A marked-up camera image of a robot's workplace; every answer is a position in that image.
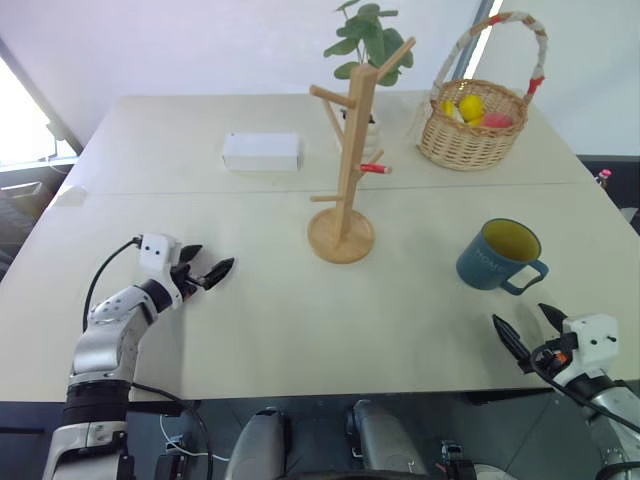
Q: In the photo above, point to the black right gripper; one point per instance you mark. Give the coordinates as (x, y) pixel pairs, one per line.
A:
(547, 356)

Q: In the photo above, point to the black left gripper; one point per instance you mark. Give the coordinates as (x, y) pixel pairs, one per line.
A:
(182, 280)

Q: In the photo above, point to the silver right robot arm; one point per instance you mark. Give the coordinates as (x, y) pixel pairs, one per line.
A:
(612, 415)

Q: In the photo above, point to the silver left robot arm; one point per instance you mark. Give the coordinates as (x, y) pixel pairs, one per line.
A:
(102, 345)

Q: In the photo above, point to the blue mug yellow inside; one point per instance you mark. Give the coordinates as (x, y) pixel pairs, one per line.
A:
(482, 267)

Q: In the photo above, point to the wooden mug tree stand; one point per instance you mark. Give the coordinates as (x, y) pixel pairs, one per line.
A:
(346, 200)

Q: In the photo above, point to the white rectangular box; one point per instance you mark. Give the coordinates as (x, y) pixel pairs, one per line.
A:
(260, 152)

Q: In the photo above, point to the small pink topped object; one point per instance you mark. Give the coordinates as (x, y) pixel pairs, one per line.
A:
(604, 176)

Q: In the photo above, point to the grey rounded robot leg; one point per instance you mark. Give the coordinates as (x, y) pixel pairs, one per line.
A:
(382, 440)
(260, 442)

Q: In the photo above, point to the brown cardboard box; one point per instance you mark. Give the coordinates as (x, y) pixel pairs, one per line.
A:
(22, 197)

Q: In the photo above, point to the white plant pot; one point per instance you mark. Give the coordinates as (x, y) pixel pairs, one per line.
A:
(372, 142)

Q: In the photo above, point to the pink peach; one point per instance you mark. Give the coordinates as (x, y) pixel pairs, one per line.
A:
(497, 120)

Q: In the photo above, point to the yellow lemon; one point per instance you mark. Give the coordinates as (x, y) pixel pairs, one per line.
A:
(471, 106)

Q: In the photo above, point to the small yellow fruit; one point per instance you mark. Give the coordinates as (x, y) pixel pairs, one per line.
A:
(448, 108)

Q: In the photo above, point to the green leafy plant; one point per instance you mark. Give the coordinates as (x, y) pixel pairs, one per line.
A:
(372, 35)

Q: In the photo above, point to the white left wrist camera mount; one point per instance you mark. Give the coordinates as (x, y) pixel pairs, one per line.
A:
(156, 252)

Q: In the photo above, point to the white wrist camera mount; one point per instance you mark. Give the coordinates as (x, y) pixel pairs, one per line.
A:
(592, 340)
(156, 252)

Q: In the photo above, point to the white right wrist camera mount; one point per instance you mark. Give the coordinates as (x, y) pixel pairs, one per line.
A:
(592, 340)

